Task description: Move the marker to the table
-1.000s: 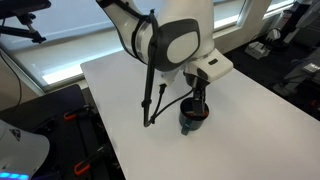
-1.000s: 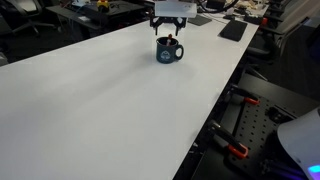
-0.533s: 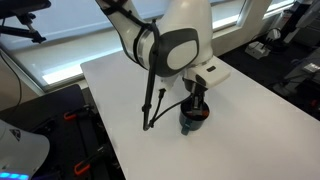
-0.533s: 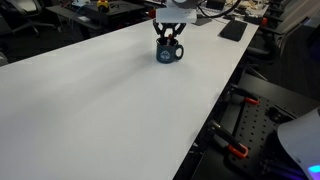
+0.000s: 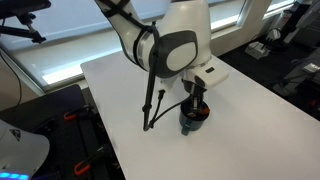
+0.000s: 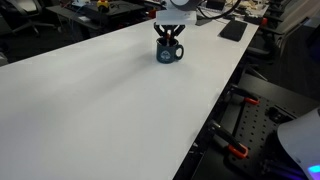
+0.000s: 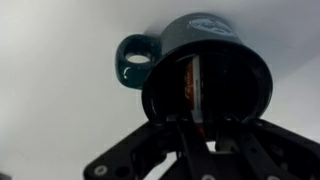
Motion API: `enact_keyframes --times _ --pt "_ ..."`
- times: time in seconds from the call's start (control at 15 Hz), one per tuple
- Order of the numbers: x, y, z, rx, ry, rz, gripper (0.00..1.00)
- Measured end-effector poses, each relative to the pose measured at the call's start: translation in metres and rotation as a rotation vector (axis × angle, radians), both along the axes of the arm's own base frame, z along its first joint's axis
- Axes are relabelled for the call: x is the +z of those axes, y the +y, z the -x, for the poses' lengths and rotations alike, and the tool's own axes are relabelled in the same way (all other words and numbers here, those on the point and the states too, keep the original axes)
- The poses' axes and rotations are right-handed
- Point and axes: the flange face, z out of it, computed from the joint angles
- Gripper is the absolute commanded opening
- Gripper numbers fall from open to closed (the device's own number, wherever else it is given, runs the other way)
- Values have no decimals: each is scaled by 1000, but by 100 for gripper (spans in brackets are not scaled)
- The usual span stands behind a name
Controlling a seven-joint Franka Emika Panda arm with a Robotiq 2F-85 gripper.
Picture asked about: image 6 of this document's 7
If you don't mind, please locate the black flat pad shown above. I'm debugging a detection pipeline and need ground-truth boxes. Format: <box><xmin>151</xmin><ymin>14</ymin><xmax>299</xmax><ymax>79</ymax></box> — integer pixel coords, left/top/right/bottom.
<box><xmin>218</xmin><ymin>19</ymin><xmax>249</xmax><ymax>43</ymax></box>

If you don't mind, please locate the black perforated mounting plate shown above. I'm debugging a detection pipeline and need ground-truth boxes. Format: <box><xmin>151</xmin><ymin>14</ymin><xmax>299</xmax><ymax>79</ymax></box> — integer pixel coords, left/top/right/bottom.
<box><xmin>227</xmin><ymin>95</ymin><xmax>298</xmax><ymax>179</ymax></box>

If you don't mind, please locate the yellow and red toy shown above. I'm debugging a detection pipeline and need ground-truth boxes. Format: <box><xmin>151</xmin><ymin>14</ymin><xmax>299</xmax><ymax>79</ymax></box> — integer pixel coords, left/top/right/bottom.
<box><xmin>96</xmin><ymin>0</ymin><xmax>111</xmax><ymax>13</ymax></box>

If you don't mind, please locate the grey monitor stand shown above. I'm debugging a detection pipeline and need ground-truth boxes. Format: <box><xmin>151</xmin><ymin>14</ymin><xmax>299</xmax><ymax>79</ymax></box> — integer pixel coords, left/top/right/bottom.
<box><xmin>195</xmin><ymin>13</ymin><xmax>213</xmax><ymax>27</ymax></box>

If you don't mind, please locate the black office chair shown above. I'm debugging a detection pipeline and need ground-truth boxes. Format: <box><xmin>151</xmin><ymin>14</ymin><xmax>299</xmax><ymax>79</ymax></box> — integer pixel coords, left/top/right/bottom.
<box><xmin>245</xmin><ymin>0</ymin><xmax>320</xmax><ymax>65</ymax></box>
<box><xmin>0</xmin><ymin>0</ymin><xmax>56</xmax><ymax>36</ymax></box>

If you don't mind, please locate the black orange-handled clamp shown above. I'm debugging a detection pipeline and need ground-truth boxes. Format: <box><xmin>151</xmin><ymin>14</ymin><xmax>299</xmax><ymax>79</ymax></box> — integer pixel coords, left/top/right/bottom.
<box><xmin>207</xmin><ymin>120</ymin><xmax>250</xmax><ymax>159</ymax></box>
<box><xmin>225</xmin><ymin>84</ymin><xmax>260</xmax><ymax>106</ymax></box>

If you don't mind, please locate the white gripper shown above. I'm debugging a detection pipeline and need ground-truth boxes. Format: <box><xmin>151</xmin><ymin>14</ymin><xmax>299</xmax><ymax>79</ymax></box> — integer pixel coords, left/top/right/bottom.
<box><xmin>153</xmin><ymin>0</ymin><xmax>204</xmax><ymax>46</ymax></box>

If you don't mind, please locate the black side desk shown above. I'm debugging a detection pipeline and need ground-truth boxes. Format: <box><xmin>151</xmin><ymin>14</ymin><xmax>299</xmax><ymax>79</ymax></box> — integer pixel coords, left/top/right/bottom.
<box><xmin>45</xmin><ymin>0</ymin><xmax>147</xmax><ymax>38</ymax></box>

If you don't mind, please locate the dark blue ceramic mug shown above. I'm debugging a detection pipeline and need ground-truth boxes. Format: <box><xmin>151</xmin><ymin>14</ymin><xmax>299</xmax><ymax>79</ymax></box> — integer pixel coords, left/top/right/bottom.
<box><xmin>155</xmin><ymin>36</ymin><xmax>185</xmax><ymax>65</ymax></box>

